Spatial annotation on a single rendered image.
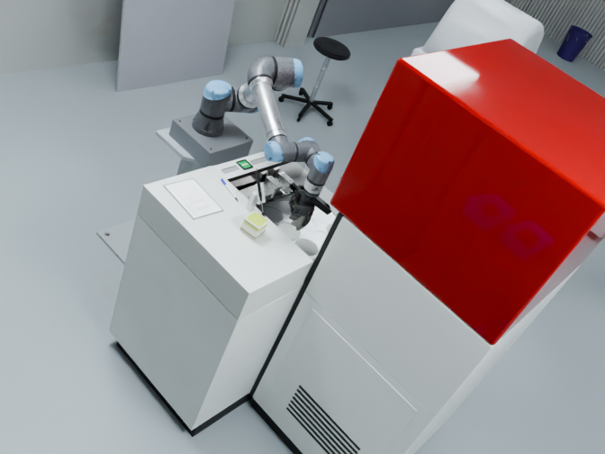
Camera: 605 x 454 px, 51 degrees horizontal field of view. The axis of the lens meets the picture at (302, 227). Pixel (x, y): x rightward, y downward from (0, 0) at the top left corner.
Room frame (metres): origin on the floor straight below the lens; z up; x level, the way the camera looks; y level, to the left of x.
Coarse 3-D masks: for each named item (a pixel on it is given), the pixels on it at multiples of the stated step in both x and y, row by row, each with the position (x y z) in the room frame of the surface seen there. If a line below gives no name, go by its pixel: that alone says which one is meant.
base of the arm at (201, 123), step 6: (198, 114) 2.51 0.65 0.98; (204, 114) 2.49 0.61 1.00; (198, 120) 2.49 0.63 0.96; (204, 120) 2.48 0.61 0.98; (210, 120) 2.49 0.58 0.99; (216, 120) 2.50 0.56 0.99; (222, 120) 2.54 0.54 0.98; (192, 126) 2.50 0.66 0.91; (198, 126) 2.48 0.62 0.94; (204, 126) 2.48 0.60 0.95; (210, 126) 2.49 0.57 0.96; (216, 126) 2.50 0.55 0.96; (222, 126) 2.54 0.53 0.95; (198, 132) 2.47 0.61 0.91; (204, 132) 2.47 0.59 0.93; (210, 132) 2.48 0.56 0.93; (216, 132) 2.50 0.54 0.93; (222, 132) 2.55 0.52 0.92
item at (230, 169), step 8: (264, 152) 2.47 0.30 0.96; (232, 160) 2.31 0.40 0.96; (248, 160) 2.36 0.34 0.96; (256, 160) 2.39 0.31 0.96; (264, 160) 2.42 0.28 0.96; (216, 168) 2.20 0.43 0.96; (224, 168) 2.23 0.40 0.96; (232, 168) 2.26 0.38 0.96; (240, 168) 2.28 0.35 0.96; (248, 168) 2.30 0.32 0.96; (224, 176) 2.18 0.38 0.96; (232, 176) 2.20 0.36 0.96
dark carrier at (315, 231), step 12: (264, 204) 2.19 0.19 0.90; (276, 204) 2.23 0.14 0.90; (288, 204) 2.27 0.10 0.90; (276, 216) 2.15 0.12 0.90; (288, 216) 2.19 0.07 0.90; (312, 216) 2.26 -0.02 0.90; (324, 216) 2.30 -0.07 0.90; (312, 228) 2.18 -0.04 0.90; (324, 228) 2.22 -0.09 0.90; (312, 240) 2.11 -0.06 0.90
